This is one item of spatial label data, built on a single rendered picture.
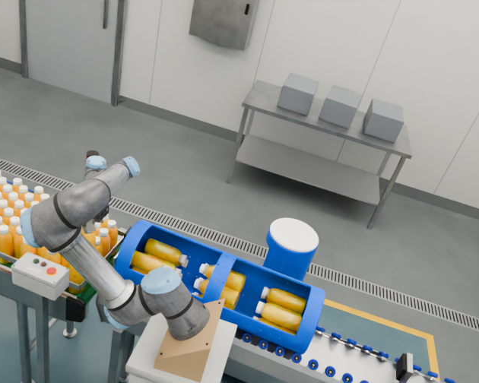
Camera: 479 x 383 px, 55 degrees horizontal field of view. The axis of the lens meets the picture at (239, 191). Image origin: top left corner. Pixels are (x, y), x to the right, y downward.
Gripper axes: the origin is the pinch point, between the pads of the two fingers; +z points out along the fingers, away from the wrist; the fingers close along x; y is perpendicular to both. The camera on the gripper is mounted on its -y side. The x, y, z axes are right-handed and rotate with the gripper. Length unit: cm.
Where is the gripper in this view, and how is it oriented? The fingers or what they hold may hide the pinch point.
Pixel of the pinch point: (87, 227)
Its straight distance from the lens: 206.0
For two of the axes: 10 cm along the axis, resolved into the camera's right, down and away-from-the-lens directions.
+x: 3.0, -4.8, 8.3
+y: 9.3, 3.4, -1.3
